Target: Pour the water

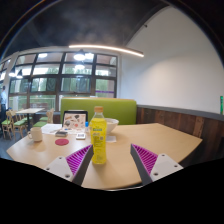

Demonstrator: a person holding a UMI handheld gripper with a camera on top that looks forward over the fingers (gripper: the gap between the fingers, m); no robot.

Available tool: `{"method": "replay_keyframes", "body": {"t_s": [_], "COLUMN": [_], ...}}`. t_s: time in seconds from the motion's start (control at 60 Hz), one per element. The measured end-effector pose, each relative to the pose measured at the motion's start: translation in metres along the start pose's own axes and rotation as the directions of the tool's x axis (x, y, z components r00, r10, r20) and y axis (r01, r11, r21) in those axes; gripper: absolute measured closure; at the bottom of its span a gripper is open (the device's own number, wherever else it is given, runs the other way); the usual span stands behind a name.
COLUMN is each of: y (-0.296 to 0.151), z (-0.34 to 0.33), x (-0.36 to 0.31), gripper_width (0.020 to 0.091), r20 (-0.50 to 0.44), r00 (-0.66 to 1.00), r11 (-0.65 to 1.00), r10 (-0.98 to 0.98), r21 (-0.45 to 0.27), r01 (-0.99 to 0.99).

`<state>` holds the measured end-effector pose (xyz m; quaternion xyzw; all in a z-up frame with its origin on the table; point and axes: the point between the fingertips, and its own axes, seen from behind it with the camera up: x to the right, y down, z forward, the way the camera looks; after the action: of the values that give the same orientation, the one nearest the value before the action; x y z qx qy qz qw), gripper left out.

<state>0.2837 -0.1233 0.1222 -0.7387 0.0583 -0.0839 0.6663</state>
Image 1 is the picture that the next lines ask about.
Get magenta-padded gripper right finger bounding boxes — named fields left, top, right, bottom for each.
left=129, top=143, right=185, bottom=187

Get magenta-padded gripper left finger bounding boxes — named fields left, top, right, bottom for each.
left=44, top=143, right=95, bottom=187

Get yellow drink bottle orange cap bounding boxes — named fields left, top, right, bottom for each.
left=89, top=105, right=108, bottom=165

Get flat round red coaster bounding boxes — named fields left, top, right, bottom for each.
left=54, top=138, right=70, bottom=147

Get small dark box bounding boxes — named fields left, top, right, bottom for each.
left=54, top=130, right=69, bottom=138

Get black-framed picture tablet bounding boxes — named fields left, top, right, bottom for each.
left=61, top=110, right=89, bottom=133

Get white paper napkin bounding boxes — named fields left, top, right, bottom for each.
left=105, top=135, right=117, bottom=144

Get white bowl with food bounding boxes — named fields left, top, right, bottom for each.
left=104, top=117, right=120, bottom=135

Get white ribbed mug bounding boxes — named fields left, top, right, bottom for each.
left=27, top=126, right=44, bottom=143

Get green upholstered booth bench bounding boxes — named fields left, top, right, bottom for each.
left=60, top=97, right=138, bottom=126

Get light wooden dining table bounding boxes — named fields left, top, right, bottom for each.
left=14, top=107, right=45, bottom=131

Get wooden chairs with green seats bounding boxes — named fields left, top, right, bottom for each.
left=0, top=108, right=56, bottom=140

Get person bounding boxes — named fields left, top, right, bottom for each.
left=0, top=85, right=8, bottom=123

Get hanging ceiling lamps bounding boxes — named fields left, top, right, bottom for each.
left=73, top=49, right=95, bottom=71

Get long curved light strip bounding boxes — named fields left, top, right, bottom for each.
left=68, top=44, right=145, bottom=58

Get large dark-framed window wall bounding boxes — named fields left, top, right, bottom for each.
left=0, top=51, right=118, bottom=113

